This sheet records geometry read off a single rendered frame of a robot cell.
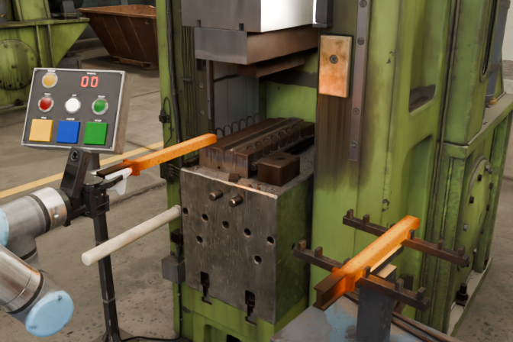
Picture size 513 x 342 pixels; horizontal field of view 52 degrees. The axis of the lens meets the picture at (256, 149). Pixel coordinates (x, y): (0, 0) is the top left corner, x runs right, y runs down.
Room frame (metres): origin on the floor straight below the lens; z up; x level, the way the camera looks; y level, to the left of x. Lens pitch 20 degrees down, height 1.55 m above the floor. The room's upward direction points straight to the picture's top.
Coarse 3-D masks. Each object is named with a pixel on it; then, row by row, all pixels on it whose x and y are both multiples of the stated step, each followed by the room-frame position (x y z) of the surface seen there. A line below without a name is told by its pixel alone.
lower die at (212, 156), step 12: (264, 120) 1.94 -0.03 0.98; (276, 120) 1.90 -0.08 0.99; (300, 120) 1.87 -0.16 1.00; (240, 132) 1.78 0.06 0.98; (252, 132) 1.75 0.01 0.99; (276, 132) 1.73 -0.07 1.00; (288, 132) 1.74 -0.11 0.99; (312, 132) 1.84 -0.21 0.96; (216, 144) 1.62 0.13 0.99; (228, 144) 1.59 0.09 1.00; (252, 144) 1.61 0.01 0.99; (264, 144) 1.61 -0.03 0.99; (276, 144) 1.65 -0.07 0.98; (288, 144) 1.71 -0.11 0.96; (204, 156) 1.62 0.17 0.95; (216, 156) 1.59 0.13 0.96; (228, 156) 1.56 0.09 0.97; (240, 156) 1.53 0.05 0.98; (252, 156) 1.53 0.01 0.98; (216, 168) 1.59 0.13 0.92; (228, 168) 1.56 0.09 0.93; (240, 168) 1.53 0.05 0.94
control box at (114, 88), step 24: (48, 72) 1.82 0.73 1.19; (72, 72) 1.81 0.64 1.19; (96, 72) 1.80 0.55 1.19; (120, 72) 1.78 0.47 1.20; (48, 96) 1.78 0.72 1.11; (72, 96) 1.76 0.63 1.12; (96, 96) 1.75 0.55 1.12; (120, 96) 1.74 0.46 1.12; (72, 120) 1.72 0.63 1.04; (96, 120) 1.71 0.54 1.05; (120, 120) 1.71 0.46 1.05; (24, 144) 1.70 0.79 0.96; (48, 144) 1.69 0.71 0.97; (72, 144) 1.68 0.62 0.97; (120, 144) 1.70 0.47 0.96
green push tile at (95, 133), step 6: (90, 126) 1.69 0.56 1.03; (96, 126) 1.69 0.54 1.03; (102, 126) 1.69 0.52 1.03; (90, 132) 1.68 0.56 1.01; (96, 132) 1.68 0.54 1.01; (102, 132) 1.68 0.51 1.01; (84, 138) 1.67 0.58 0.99; (90, 138) 1.67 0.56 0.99; (96, 138) 1.67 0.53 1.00; (102, 138) 1.66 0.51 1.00; (96, 144) 1.66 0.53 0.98; (102, 144) 1.65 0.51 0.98
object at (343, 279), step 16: (400, 224) 1.13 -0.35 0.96; (416, 224) 1.15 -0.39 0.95; (384, 240) 1.05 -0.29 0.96; (400, 240) 1.08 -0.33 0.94; (368, 256) 0.98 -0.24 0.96; (336, 272) 0.91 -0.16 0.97; (352, 272) 0.92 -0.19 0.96; (320, 288) 0.85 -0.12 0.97; (336, 288) 0.89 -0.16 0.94; (352, 288) 0.90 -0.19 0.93; (320, 304) 0.85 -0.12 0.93
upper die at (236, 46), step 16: (208, 32) 1.60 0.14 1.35; (224, 32) 1.56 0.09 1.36; (240, 32) 1.53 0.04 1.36; (256, 32) 1.55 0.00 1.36; (272, 32) 1.62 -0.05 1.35; (288, 32) 1.69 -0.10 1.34; (304, 32) 1.78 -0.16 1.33; (208, 48) 1.60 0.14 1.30; (224, 48) 1.56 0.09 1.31; (240, 48) 1.53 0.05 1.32; (256, 48) 1.55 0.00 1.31; (272, 48) 1.62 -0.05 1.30; (288, 48) 1.70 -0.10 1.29; (304, 48) 1.78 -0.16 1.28
